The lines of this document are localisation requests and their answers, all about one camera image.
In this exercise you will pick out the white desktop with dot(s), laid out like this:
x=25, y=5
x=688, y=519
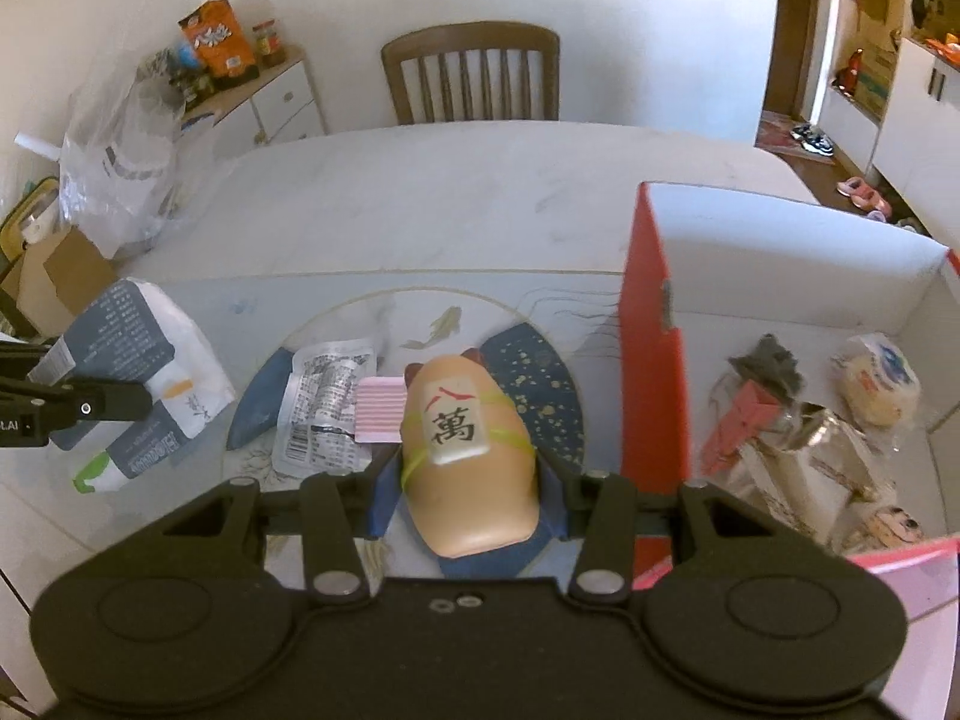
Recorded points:
x=487, y=187

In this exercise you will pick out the white lower cabinet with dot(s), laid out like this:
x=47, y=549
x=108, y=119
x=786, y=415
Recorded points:
x=922, y=135

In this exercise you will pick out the open brown cardboard box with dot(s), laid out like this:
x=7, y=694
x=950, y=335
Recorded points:
x=60, y=277

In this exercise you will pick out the pair of dark sneakers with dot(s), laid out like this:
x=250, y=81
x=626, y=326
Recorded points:
x=814, y=140

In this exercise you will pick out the orange packet on counter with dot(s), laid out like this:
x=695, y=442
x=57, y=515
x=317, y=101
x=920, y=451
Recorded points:
x=945, y=46

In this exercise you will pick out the pair of pink slippers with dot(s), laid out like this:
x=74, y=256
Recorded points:
x=862, y=196

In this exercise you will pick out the stacked cardboard boxes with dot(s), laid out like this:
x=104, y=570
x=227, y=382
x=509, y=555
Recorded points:
x=877, y=67

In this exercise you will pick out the small cartoon face packet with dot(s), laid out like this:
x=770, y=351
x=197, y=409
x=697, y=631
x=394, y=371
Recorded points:
x=896, y=526

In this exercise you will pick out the clear plastic bag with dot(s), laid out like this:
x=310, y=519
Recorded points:
x=120, y=165

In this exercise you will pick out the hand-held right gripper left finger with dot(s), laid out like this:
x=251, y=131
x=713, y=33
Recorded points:
x=382, y=502

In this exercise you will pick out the red cardboard box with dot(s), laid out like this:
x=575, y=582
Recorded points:
x=652, y=360

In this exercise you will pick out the white sideboard wooden top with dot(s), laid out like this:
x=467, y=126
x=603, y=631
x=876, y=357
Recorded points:
x=281, y=101

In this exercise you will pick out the round bun packet blue print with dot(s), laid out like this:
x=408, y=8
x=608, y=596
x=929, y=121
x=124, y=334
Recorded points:
x=877, y=382

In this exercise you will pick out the pink striped packet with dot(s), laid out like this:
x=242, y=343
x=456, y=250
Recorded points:
x=379, y=409

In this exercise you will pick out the yellow rimmed container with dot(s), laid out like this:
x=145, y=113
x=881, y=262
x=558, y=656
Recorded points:
x=30, y=214

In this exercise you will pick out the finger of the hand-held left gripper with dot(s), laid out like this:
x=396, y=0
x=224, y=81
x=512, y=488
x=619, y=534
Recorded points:
x=15, y=367
x=97, y=401

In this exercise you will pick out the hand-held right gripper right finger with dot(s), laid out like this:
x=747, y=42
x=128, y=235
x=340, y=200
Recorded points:
x=551, y=510

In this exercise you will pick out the orange squishy toy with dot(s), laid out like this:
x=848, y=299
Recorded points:
x=465, y=457

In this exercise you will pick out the glass jar red lid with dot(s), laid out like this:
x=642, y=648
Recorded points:
x=268, y=43

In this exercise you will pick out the red cone snack packet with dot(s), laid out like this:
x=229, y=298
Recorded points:
x=739, y=427

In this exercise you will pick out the dark wrapper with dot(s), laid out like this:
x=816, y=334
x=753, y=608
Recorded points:
x=765, y=364

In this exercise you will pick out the white blue tissue packet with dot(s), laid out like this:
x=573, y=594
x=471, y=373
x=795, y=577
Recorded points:
x=142, y=360

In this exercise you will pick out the brown wooden door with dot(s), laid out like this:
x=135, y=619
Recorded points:
x=795, y=37

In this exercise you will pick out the silver printed wrapper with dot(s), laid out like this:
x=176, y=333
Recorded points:
x=322, y=409

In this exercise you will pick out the wooden chair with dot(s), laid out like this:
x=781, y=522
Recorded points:
x=469, y=67

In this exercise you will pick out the clear wrapper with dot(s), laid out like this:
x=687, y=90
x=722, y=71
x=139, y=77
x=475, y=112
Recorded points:
x=817, y=465

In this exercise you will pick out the orange snack box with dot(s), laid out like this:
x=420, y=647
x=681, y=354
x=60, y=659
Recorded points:
x=221, y=41

